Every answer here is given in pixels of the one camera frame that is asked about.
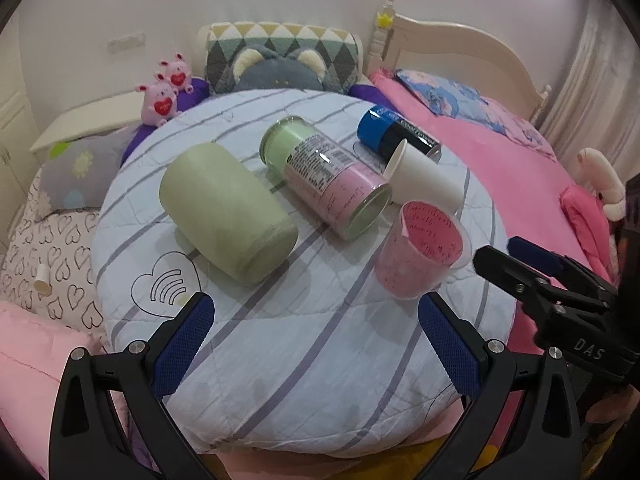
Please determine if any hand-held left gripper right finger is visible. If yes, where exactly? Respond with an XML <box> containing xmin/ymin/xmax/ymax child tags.
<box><xmin>417</xmin><ymin>290</ymin><xmax>588</xmax><ymax>480</ymax></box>

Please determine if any blue and black cup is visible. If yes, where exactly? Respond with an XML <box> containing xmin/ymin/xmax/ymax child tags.
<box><xmin>356</xmin><ymin>105</ymin><xmax>444</xmax><ymax>164</ymax></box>

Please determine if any heart patterned pillow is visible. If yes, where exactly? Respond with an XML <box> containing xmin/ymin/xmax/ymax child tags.
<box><xmin>0</xmin><ymin>167</ymin><xmax>109</xmax><ymax>347</ymax></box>

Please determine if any purple cushion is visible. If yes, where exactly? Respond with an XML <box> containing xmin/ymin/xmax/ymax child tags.
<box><xmin>120</xmin><ymin>77</ymin><xmax>382</xmax><ymax>167</ymax></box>

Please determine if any white bed headboard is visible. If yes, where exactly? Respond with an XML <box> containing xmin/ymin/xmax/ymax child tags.
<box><xmin>364</xmin><ymin>0</ymin><xmax>554</xmax><ymax>127</ymax></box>

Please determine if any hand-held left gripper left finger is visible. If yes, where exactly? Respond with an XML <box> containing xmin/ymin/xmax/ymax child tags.
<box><xmin>47</xmin><ymin>291</ymin><xmax>216</xmax><ymax>480</ymax></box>

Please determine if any round striped white cushion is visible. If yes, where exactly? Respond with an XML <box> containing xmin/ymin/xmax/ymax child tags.
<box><xmin>91</xmin><ymin>89</ymin><xmax>516</xmax><ymax>459</ymax></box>

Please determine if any white wardrobe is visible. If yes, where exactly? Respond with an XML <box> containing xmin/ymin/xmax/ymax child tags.
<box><xmin>0</xmin><ymin>10</ymin><xmax>42</xmax><ymax>222</ymax></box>

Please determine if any small pink pig plush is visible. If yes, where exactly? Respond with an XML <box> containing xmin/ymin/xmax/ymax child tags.
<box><xmin>158</xmin><ymin>52</ymin><xmax>196</xmax><ymax>94</ymax></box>

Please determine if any matte green cup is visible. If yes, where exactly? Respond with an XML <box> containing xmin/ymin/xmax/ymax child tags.
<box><xmin>159</xmin><ymin>142</ymin><xmax>300</xmax><ymax>289</ymax></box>

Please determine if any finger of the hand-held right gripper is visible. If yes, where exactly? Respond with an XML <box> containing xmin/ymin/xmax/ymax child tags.
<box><xmin>473</xmin><ymin>245</ymin><xmax>619</xmax><ymax>322</ymax></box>
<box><xmin>506</xmin><ymin>235</ymin><xmax>624</xmax><ymax>294</ymax></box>

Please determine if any grey flower pillow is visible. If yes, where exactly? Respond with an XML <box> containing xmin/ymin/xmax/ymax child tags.
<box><xmin>39</xmin><ymin>127</ymin><xmax>142</xmax><ymax>211</ymax></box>

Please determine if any blue cartoon pillow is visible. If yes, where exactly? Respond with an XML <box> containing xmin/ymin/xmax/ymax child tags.
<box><xmin>395</xmin><ymin>69</ymin><xmax>557</xmax><ymax>162</ymax></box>

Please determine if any labelled glass cup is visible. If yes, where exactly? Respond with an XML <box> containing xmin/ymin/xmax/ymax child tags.
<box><xmin>259</xmin><ymin>116</ymin><xmax>393</xmax><ymax>241</ymax></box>

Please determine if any white bedside board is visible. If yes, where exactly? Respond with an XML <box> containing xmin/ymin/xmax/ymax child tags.
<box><xmin>28</xmin><ymin>91</ymin><xmax>147</xmax><ymax>154</ymax></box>

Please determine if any pink blanket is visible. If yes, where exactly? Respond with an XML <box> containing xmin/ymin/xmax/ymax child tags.
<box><xmin>0</xmin><ymin>300</ymin><xmax>127</xmax><ymax>463</ymax></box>

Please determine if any triangle patterned pillow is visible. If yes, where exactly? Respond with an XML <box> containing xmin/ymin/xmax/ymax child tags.
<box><xmin>197</xmin><ymin>21</ymin><xmax>365</xmax><ymax>97</ymax></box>

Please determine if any pink bed sheet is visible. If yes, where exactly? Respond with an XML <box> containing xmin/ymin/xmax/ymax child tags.
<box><xmin>369</xmin><ymin>70</ymin><xmax>622</xmax><ymax>361</ymax></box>

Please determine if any grey bear plush cushion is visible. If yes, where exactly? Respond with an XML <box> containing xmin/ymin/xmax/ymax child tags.
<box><xmin>233</xmin><ymin>44</ymin><xmax>329</xmax><ymax>92</ymax></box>

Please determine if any pink clear plastic cup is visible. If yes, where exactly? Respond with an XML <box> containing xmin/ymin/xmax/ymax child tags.
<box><xmin>375</xmin><ymin>200</ymin><xmax>473</xmax><ymax>301</ymax></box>

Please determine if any white paper cup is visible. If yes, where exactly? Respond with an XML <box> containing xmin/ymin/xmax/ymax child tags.
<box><xmin>384</xmin><ymin>139</ymin><xmax>465</xmax><ymax>212</ymax></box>

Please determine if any white and pink plush toy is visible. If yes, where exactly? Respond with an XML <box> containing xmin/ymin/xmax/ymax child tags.
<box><xmin>560</xmin><ymin>147</ymin><xmax>629</xmax><ymax>282</ymax></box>

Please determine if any large pink pig plush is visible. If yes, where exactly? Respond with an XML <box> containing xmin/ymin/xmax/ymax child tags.
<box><xmin>135</xmin><ymin>80</ymin><xmax>180</xmax><ymax>127</ymax></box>

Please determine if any white curtain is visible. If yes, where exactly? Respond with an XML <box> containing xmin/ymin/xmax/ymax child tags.
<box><xmin>540</xmin><ymin>0</ymin><xmax>640</xmax><ymax>182</ymax></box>

